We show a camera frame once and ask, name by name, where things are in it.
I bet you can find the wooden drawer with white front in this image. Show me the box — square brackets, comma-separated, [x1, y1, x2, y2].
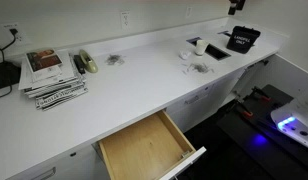
[92, 109, 207, 180]

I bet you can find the black landfill trash bin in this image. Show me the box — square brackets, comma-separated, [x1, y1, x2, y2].
[226, 25, 262, 55]

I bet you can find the pile of paper clips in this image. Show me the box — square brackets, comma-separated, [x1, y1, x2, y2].
[104, 53, 126, 66]
[182, 61, 215, 75]

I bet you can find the white paper cup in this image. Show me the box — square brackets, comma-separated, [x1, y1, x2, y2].
[194, 39, 208, 57]

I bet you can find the countertop waste slot opening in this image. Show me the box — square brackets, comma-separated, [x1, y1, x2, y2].
[186, 36, 232, 62]
[217, 30, 232, 38]

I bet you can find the black stapler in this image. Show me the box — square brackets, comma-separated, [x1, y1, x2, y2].
[73, 54, 87, 75]

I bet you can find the black breadboard robot table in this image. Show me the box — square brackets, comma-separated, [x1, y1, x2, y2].
[216, 83, 308, 180]

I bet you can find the stack of magazines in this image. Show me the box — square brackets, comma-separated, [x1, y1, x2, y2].
[18, 48, 89, 112]

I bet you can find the open white cabinet door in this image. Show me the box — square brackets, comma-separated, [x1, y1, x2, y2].
[242, 54, 308, 101]

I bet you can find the black box device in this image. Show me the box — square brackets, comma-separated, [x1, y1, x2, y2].
[0, 60, 22, 90]

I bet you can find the metal drawer handle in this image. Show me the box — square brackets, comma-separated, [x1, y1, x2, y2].
[29, 166, 57, 180]
[184, 95, 200, 105]

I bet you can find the red-handled black clamp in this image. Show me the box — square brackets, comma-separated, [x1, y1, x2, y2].
[235, 99, 255, 118]
[252, 85, 272, 103]

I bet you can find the white wall outlet with plug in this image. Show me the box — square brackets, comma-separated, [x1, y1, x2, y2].
[1, 22, 28, 46]

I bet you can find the black power cable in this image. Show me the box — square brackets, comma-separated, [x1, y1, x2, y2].
[0, 28, 20, 101]

